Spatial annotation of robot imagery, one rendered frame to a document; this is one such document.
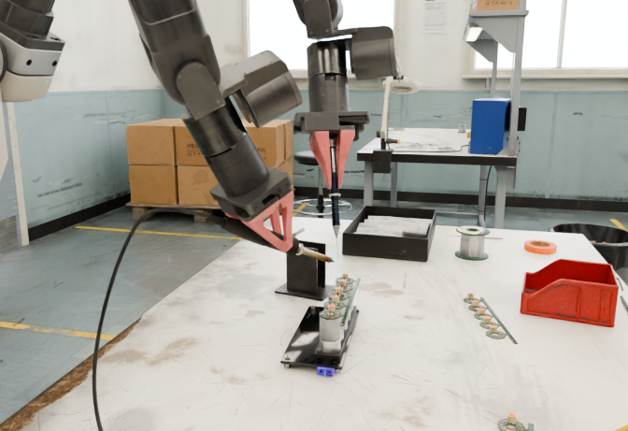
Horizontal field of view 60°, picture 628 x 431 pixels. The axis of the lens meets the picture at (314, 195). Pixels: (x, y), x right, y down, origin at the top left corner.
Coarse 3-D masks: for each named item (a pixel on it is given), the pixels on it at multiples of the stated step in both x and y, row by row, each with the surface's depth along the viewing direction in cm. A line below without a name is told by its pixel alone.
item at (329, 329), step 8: (328, 312) 63; (320, 320) 63; (328, 320) 62; (336, 320) 62; (320, 328) 63; (328, 328) 62; (336, 328) 62; (320, 336) 63; (328, 336) 62; (336, 336) 62; (320, 344) 63; (328, 344) 62; (336, 344) 63
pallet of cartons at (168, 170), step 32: (128, 128) 417; (160, 128) 413; (256, 128) 403; (288, 128) 450; (128, 160) 423; (160, 160) 418; (192, 160) 415; (288, 160) 456; (160, 192) 423; (192, 192) 420
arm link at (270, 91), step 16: (192, 64) 52; (240, 64) 60; (256, 64) 59; (272, 64) 58; (176, 80) 52; (192, 80) 53; (208, 80) 54; (224, 80) 58; (240, 80) 57; (256, 80) 58; (272, 80) 59; (288, 80) 59; (192, 96) 54; (208, 96) 55; (224, 96) 57; (256, 96) 59; (272, 96) 59; (288, 96) 60; (192, 112) 55; (208, 112) 55; (256, 112) 59; (272, 112) 60
